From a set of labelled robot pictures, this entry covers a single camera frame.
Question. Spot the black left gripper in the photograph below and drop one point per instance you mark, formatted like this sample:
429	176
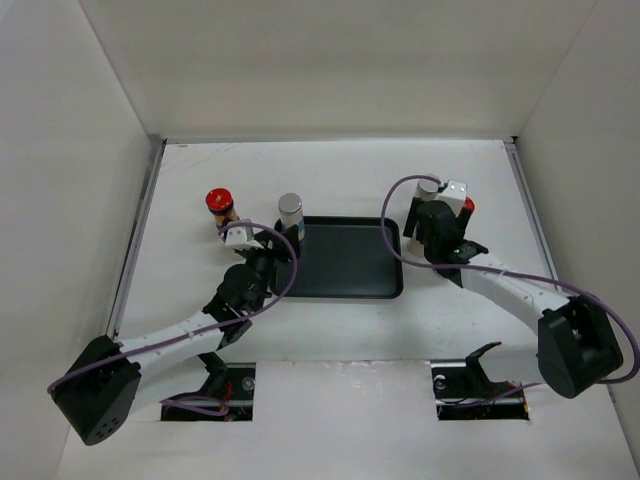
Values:
286	248

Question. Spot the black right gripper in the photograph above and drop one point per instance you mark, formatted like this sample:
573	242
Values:
413	218

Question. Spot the red-lid dark sauce jar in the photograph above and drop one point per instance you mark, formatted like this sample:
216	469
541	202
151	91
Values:
468	206

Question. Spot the white-bead jar blue label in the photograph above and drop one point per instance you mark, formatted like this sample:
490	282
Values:
426	190

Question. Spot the red-lid chili sauce jar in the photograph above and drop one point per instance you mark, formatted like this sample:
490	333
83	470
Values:
220	203

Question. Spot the silver-lid white-bead jar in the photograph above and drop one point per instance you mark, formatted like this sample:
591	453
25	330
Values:
291	213

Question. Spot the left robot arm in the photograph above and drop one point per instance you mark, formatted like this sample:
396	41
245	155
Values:
99	390

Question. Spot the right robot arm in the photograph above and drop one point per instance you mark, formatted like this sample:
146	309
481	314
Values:
576	345

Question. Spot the black metal baking tray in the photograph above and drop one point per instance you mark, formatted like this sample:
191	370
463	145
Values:
348	258

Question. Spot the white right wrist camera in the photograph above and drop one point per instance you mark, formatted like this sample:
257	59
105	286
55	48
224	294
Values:
454	194

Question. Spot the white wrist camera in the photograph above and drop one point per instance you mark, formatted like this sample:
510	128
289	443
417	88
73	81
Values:
454	194
241	238

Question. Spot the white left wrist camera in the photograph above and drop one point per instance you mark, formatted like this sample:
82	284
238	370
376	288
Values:
241	238

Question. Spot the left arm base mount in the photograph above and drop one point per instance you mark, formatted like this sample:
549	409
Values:
226	395

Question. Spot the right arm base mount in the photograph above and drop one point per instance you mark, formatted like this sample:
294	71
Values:
463	391

